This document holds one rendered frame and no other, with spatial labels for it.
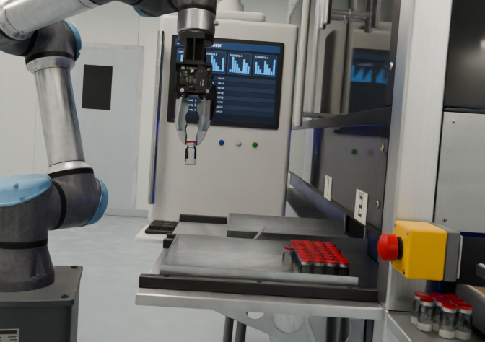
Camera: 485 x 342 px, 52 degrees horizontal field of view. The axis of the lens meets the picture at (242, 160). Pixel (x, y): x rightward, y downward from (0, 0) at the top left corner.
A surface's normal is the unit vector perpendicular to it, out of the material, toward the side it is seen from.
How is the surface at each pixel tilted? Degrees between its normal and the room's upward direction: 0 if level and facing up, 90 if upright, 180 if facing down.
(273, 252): 90
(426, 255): 90
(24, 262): 72
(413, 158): 90
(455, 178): 90
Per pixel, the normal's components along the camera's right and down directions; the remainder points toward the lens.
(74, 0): -0.33, 0.71
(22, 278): 0.50, -0.22
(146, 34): 0.02, 0.05
